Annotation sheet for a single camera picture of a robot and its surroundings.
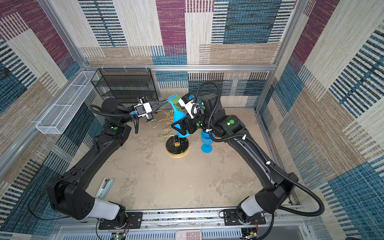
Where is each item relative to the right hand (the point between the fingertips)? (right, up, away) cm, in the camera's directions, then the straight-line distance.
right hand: (179, 124), depth 66 cm
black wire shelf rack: (-41, +28, +40) cm, 64 cm away
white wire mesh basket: (-57, +1, +4) cm, 58 cm away
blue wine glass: (+15, -15, +33) cm, 39 cm away
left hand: (-4, +11, -6) cm, 13 cm away
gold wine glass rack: (-5, -15, +33) cm, 36 cm away
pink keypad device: (+5, -50, +3) cm, 50 cm away
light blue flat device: (-41, -34, +15) cm, 56 cm away
